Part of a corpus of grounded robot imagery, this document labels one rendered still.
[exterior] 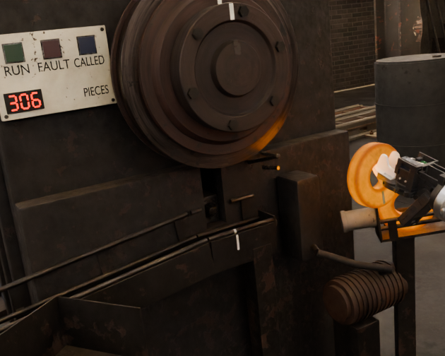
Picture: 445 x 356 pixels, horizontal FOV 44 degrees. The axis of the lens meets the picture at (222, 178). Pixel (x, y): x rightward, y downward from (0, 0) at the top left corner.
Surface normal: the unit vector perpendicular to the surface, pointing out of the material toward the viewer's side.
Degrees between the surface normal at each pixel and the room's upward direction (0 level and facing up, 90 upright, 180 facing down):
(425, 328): 0
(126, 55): 90
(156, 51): 74
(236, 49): 90
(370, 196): 89
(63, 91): 90
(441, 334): 0
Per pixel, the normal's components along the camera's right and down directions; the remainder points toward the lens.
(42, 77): 0.50, 0.18
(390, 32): -0.86, 0.22
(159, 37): -0.49, -0.18
